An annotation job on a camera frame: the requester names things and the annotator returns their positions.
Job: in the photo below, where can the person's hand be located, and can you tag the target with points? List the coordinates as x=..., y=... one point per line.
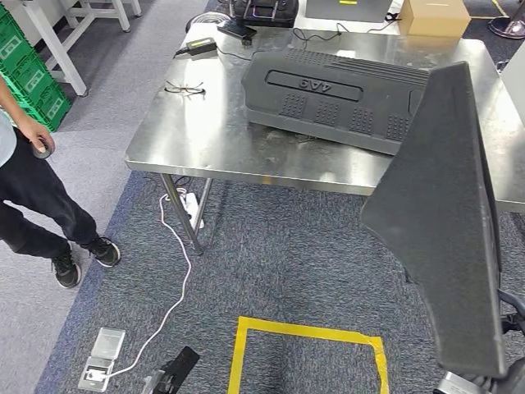
x=35, y=130

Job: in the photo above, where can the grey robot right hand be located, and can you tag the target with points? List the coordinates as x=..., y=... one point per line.
x=514, y=380

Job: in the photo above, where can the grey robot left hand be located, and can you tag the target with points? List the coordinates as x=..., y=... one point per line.
x=172, y=372

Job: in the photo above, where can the grey tape roll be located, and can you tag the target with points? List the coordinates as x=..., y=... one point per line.
x=46, y=154

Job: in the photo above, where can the black plastic perforated panel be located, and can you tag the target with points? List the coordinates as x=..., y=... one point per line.
x=443, y=217

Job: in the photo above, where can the person's forearm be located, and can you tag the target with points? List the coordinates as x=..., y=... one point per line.
x=10, y=103

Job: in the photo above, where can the stainless steel workbench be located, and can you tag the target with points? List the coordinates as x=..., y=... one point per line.
x=205, y=136

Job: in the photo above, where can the green plastic crate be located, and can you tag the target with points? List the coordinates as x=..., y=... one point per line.
x=29, y=73
x=49, y=106
x=12, y=32

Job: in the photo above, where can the person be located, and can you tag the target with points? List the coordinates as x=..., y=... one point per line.
x=32, y=190

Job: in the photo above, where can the grey floor socket box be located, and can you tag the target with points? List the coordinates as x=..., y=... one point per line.
x=107, y=343

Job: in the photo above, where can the black power adapter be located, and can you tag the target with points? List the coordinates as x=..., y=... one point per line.
x=201, y=45

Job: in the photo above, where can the black flat phone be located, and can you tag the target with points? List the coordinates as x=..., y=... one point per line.
x=235, y=30

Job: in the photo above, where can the white panel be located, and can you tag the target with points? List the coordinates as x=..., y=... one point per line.
x=517, y=87

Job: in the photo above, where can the black bag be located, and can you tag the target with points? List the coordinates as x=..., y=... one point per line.
x=266, y=16

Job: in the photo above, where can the black engine cover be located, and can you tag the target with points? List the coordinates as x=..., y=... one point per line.
x=328, y=114

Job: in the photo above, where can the cardboard box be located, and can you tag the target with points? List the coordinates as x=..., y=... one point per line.
x=434, y=19

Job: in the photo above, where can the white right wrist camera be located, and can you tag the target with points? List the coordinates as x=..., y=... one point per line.
x=455, y=385

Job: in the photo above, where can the black thin-frame eyeglasses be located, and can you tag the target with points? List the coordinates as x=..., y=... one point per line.
x=186, y=89

